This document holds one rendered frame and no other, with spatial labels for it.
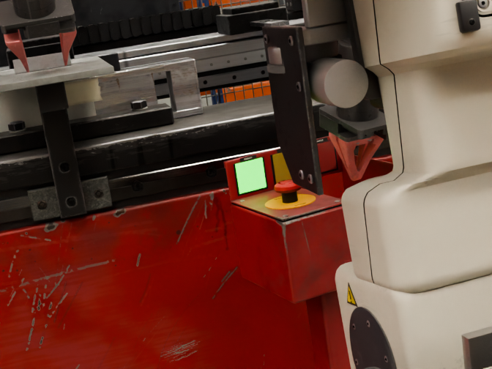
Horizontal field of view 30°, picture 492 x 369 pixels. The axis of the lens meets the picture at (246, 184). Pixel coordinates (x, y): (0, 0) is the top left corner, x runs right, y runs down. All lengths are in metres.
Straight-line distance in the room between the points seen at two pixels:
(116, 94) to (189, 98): 0.12
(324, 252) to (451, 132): 0.49
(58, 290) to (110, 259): 0.09
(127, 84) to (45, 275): 0.35
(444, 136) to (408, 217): 0.07
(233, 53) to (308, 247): 0.70
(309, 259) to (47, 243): 0.44
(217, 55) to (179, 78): 0.28
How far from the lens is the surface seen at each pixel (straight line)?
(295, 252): 1.23
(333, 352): 1.36
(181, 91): 1.57
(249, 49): 1.85
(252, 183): 1.35
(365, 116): 1.25
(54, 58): 1.44
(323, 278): 1.26
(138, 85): 1.56
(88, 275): 1.49
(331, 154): 1.41
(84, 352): 1.53
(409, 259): 0.81
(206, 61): 1.83
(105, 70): 1.30
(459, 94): 0.80
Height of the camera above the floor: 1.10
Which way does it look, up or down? 13 degrees down
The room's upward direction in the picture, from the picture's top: 8 degrees counter-clockwise
